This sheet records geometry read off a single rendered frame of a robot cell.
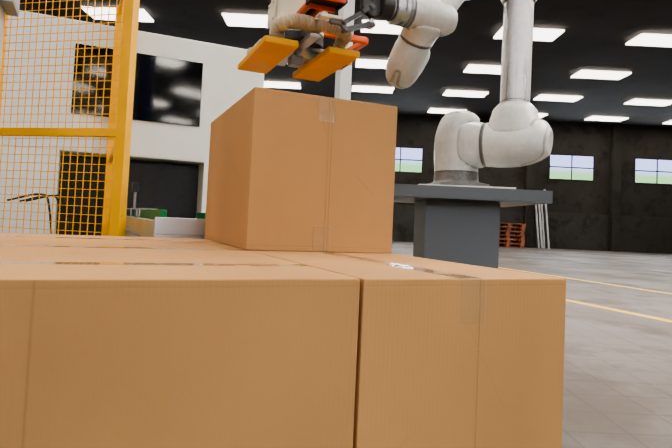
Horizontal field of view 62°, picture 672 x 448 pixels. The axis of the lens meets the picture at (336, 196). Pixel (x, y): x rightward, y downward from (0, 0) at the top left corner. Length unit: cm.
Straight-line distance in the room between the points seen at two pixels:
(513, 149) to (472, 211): 24
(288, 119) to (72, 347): 85
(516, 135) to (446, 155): 24
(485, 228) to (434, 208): 18
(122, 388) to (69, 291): 13
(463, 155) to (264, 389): 134
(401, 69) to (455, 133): 36
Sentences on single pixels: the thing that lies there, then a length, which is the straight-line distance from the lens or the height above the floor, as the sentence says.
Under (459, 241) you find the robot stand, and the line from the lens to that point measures 190.
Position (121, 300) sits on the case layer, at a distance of 72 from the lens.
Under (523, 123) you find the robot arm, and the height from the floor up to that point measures 97.
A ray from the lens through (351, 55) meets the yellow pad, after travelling 167.
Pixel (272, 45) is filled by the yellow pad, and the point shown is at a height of 111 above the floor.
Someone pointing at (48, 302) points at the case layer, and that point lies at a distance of 72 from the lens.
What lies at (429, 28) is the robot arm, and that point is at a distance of 168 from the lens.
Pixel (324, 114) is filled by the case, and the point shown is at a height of 90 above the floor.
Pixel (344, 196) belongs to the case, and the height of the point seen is 69.
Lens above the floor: 62
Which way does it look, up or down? 3 degrees up
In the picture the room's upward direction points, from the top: 3 degrees clockwise
